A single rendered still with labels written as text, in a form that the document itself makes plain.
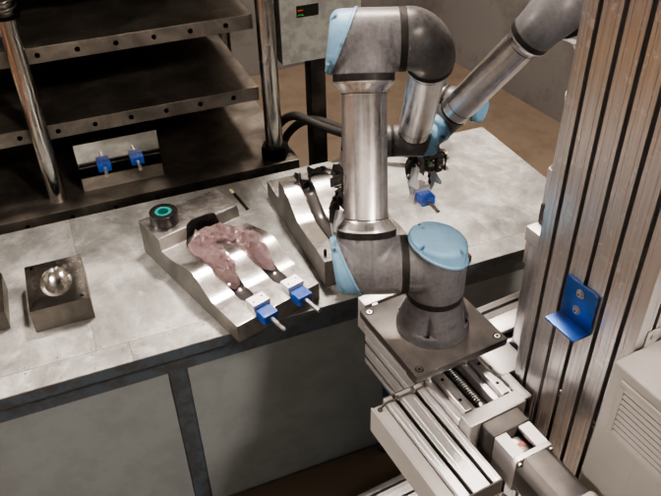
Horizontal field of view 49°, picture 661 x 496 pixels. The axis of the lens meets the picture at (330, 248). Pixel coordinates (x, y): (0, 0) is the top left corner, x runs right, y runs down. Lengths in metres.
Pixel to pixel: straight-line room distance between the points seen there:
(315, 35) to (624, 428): 1.76
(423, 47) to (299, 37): 1.29
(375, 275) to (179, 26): 1.28
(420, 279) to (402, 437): 0.31
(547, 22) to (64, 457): 1.61
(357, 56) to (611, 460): 0.83
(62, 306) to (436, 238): 1.02
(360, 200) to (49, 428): 1.09
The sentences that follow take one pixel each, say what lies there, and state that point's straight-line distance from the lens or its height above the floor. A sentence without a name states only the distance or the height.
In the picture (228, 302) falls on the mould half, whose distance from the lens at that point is 1.89.
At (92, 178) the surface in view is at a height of 0.83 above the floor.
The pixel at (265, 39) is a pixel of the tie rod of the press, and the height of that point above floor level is 1.22.
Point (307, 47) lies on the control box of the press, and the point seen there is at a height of 1.12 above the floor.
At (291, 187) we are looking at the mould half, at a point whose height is 0.93.
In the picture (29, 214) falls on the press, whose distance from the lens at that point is 2.54.
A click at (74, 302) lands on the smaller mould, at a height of 0.87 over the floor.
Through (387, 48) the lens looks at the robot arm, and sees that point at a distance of 1.34.
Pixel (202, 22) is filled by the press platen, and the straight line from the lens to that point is 2.42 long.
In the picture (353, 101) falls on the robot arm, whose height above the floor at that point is 1.50.
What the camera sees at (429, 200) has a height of 0.94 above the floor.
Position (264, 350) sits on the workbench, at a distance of 2.04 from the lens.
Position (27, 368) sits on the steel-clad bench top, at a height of 0.80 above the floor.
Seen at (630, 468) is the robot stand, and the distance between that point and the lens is 1.37.
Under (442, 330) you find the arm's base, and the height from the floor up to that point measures 1.08.
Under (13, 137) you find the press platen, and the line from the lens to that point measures 2.49.
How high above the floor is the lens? 2.09
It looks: 37 degrees down
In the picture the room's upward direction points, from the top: 1 degrees counter-clockwise
